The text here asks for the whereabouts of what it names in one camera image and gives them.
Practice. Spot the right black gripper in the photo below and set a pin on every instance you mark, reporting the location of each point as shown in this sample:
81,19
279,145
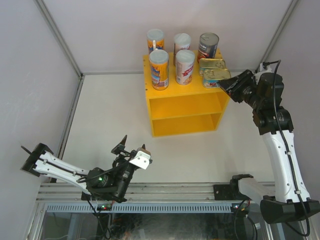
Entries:
232,84

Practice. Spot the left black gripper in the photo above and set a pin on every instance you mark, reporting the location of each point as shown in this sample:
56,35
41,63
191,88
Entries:
119,148

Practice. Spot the blue luncheon meat tin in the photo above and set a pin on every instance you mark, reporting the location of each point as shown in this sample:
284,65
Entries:
210,63
212,76

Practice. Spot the dark blue tin can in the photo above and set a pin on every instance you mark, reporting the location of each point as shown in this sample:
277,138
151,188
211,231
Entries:
208,44

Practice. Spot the yellow wooden shelf cabinet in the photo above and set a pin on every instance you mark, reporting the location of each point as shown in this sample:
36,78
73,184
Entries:
182,109

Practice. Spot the white porridge can red label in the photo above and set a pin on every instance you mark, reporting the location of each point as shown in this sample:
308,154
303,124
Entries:
182,41

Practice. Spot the yellow can with white spoon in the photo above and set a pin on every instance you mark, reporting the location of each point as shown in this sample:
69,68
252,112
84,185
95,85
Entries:
159,67

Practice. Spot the orange can with spoon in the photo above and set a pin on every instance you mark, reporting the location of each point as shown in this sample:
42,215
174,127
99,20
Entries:
155,40

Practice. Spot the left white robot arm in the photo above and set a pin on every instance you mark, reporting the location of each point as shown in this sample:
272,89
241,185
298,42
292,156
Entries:
105,185

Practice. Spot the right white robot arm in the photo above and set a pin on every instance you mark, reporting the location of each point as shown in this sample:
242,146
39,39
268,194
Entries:
290,201

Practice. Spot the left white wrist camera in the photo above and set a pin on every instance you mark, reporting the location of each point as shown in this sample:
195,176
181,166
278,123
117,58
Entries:
142,158

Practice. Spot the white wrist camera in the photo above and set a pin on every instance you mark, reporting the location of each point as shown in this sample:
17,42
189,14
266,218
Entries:
264,67
142,158

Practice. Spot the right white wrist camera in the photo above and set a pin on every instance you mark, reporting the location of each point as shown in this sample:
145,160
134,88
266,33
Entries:
264,67

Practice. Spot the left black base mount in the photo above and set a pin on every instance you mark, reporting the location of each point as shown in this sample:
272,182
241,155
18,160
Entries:
106,194

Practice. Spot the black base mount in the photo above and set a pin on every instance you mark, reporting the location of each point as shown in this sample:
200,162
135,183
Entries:
223,192
106,194

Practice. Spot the grey slotted cable duct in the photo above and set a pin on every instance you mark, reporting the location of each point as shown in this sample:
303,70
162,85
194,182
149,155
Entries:
143,208

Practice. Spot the aluminium frame rail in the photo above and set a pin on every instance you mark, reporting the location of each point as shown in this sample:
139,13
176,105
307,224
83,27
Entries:
136,192

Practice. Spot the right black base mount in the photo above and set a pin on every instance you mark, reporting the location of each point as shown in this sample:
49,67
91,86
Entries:
223,192

